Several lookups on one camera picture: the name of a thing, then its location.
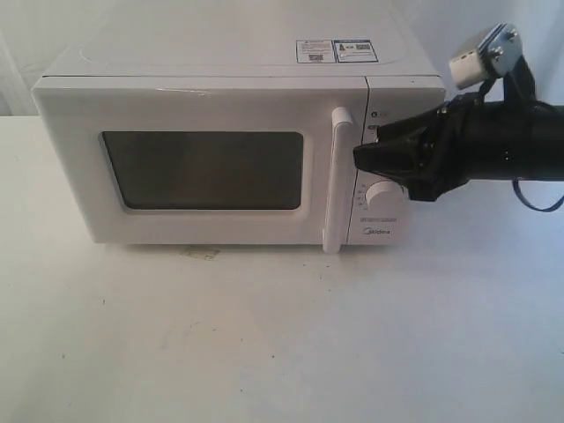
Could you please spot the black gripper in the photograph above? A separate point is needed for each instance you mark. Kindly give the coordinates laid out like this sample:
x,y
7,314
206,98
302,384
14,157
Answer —
x,y
431,149

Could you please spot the white microwave door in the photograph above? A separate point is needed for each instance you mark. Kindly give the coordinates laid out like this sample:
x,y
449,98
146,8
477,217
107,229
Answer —
x,y
226,161

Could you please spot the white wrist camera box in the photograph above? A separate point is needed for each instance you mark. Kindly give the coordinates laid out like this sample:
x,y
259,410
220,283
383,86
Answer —
x,y
488,55

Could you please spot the blue white warning sticker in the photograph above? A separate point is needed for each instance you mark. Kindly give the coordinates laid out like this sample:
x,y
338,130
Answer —
x,y
335,51

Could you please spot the white microwave oven body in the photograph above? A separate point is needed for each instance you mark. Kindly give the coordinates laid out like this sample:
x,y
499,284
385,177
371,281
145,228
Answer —
x,y
256,39

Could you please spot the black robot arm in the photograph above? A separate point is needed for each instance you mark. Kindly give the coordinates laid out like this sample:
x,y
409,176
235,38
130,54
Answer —
x,y
519,138

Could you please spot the lower white control knob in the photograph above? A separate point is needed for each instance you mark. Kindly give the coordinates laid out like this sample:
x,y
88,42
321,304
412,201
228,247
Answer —
x,y
384,193

